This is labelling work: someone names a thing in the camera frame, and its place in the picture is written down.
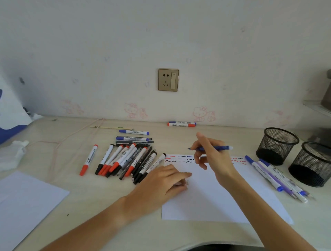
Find blank white paper sheet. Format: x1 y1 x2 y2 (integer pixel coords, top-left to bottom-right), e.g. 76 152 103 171
0 170 70 251

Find person's left hand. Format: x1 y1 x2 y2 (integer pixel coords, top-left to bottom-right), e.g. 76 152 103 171
124 164 192 220

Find black slim pen silver tip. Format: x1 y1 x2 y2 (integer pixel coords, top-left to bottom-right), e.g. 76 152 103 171
132 146 153 179
132 150 156 183

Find black click pen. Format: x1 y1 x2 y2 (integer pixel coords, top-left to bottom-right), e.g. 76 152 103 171
116 143 150 148

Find crumpled white tissue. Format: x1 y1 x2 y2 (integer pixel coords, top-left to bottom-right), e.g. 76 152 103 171
0 140 29 173

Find thin pink cord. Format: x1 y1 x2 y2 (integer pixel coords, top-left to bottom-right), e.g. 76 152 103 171
27 118 104 179

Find person's right forearm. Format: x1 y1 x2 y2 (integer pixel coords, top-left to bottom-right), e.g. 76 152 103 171
225 175 317 251

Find paper-wrapped chopsticks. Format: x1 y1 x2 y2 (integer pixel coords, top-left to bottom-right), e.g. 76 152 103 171
90 125 131 131

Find gold wall socket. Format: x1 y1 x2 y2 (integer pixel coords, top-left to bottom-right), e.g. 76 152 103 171
158 68 179 92

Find white plastic bag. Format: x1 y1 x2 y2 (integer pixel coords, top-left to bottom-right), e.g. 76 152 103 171
0 75 33 144

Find black mesh cup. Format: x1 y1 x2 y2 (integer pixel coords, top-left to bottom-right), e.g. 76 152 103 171
288 141 331 188
255 127 300 166

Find white paper sheet with squiggles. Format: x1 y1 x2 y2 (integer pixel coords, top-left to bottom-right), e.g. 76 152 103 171
161 154 294 225

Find person's right hand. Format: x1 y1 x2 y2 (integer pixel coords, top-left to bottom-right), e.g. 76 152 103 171
194 132 240 191

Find purple slim pen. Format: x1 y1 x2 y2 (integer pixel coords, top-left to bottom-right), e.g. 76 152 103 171
254 160 298 199

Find white slim pen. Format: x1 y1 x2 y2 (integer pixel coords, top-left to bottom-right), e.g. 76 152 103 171
255 160 309 204

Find blue slim pen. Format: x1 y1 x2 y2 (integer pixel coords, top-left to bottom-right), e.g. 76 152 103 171
188 145 234 152

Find light wooden table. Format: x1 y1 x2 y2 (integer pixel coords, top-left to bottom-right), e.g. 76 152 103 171
0 116 331 251

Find person's left forearm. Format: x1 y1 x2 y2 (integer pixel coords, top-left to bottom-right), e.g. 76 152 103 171
40 198 135 251

